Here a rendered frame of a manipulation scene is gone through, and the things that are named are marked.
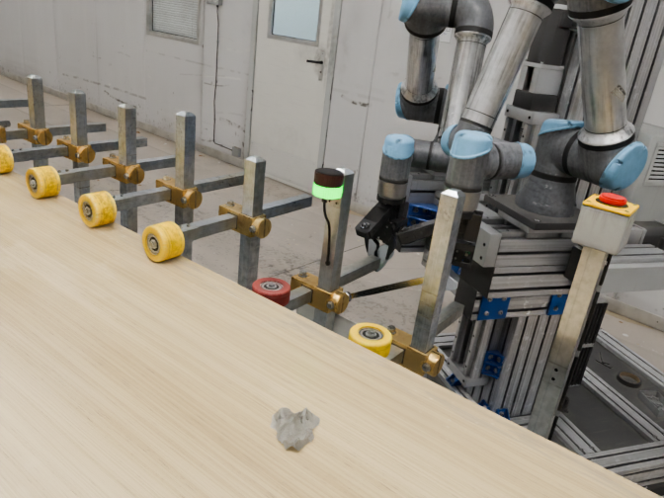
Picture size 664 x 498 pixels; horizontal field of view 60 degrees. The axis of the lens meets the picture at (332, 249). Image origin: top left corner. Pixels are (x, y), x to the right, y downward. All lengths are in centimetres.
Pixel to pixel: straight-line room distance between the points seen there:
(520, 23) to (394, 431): 87
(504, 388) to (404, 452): 124
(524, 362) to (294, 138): 335
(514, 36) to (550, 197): 42
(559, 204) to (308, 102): 347
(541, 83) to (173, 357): 124
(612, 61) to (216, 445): 103
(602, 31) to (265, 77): 407
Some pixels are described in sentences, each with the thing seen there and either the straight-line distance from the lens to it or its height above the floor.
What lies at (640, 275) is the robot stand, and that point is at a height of 93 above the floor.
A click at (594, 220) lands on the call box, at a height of 120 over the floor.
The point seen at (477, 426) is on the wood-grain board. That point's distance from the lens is 92.
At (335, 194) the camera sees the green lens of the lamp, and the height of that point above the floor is 111.
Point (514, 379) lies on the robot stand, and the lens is 205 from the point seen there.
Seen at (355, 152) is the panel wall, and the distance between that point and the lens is 448.
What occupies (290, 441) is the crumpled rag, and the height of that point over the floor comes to 91.
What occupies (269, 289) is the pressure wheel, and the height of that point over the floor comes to 90.
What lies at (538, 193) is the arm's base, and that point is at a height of 109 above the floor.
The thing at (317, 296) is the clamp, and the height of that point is 85.
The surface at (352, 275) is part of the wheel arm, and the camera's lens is 141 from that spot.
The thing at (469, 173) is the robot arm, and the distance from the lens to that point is 114.
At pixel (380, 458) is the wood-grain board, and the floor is 90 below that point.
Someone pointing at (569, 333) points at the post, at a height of 99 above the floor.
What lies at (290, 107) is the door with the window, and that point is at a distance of 493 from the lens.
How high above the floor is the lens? 144
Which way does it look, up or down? 22 degrees down
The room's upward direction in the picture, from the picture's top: 7 degrees clockwise
